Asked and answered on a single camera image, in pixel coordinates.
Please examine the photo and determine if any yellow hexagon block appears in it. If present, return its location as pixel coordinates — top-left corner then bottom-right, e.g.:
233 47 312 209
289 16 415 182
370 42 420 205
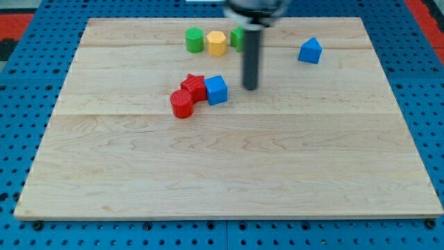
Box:
206 31 227 56

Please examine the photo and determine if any blue cube block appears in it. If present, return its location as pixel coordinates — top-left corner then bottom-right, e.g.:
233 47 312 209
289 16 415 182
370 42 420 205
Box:
204 75 228 106

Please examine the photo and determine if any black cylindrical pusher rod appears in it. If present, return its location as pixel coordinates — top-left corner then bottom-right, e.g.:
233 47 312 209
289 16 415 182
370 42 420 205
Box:
242 24 264 90

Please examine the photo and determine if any green block behind rod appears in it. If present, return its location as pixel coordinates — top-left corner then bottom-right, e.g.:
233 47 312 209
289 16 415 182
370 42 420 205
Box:
230 26 244 52

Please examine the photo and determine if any red cylinder block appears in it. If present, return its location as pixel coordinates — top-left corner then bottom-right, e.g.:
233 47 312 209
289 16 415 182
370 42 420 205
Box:
170 90 194 119

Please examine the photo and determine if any green cylinder block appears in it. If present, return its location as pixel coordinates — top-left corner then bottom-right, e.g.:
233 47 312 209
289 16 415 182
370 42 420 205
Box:
185 27 204 53

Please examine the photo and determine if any light wooden board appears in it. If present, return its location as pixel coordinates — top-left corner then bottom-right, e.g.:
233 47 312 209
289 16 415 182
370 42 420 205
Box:
14 17 443 221

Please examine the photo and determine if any blue triangular prism block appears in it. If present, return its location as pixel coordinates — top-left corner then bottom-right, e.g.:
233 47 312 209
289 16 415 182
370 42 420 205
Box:
298 37 323 64

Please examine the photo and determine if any red star block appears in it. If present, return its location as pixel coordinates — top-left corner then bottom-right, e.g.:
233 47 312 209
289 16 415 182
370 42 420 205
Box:
180 74 207 103

